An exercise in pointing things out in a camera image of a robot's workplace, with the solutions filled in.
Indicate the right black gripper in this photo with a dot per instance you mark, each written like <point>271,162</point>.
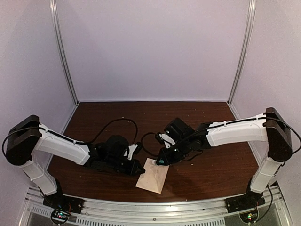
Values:
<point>168,160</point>

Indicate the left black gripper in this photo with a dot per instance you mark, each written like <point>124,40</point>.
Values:
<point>131,170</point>

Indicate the beige envelope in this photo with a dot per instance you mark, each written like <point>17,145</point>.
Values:
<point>154,177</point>

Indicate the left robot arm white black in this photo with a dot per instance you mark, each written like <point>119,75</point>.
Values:
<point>30,136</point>

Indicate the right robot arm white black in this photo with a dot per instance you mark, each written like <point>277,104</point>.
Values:
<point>181,139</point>

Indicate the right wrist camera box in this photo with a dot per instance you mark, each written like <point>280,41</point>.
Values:
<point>165,139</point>

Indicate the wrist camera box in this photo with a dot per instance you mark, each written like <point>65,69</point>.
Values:
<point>132,150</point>
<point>165,139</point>

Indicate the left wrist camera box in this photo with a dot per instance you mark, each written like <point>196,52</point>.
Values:
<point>132,150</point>

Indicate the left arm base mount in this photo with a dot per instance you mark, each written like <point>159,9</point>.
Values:
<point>63,208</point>

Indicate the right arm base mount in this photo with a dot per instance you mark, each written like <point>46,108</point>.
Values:
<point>246,206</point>

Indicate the right aluminium frame post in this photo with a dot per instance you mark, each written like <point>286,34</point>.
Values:
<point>250,17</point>

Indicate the aluminium frame post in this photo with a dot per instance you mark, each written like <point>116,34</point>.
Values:
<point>61,50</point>
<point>250,17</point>

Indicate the left aluminium frame post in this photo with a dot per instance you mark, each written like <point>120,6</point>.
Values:
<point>61,50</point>

